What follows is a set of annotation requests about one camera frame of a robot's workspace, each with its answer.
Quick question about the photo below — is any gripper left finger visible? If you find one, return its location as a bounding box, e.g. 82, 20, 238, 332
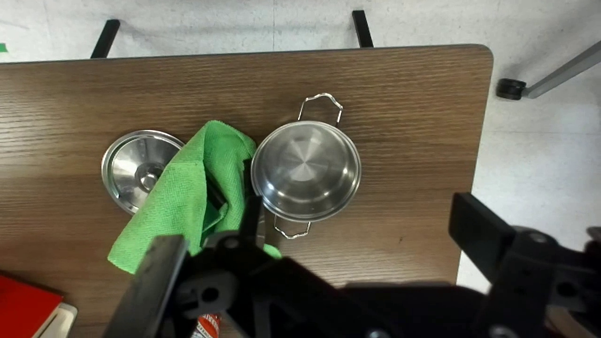
103, 195, 306, 338

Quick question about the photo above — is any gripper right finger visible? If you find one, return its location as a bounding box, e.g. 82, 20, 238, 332
448, 192, 601, 338

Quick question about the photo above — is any green microfibre towel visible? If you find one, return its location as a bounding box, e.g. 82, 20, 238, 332
107, 120, 283, 275

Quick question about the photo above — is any red and white tube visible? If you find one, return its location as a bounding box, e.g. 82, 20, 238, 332
190, 314, 222, 338

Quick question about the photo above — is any white flat box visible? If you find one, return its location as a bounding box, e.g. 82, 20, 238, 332
32, 303, 78, 338

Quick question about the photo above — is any steel pot lid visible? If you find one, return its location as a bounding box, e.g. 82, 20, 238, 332
101, 130, 185, 215

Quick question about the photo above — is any red book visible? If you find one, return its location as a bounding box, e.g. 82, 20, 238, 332
0, 274, 64, 338

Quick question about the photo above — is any grey leg with black caster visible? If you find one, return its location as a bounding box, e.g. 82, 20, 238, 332
496, 40, 601, 101

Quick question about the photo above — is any steel pot with wire handles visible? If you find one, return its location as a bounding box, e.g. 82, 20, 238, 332
250, 92, 362, 240

